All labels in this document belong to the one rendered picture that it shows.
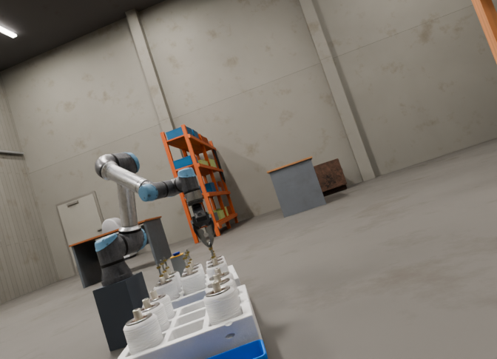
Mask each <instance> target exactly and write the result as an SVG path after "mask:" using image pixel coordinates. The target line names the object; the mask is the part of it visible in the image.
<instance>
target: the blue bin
mask: <svg viewBox="0 0 497 359"><path fill-rule="evenodd" d="M207 359H268V355H267V353H266V348H265V345H264V343H263V340H255V341H252V342H251V343H247V344H245V345H242V346H239V347H237V348H234V349H231V350H229V351H226V352H223V353H220V354H219V355H215V356H213V357H210V358H207Z"/></svg>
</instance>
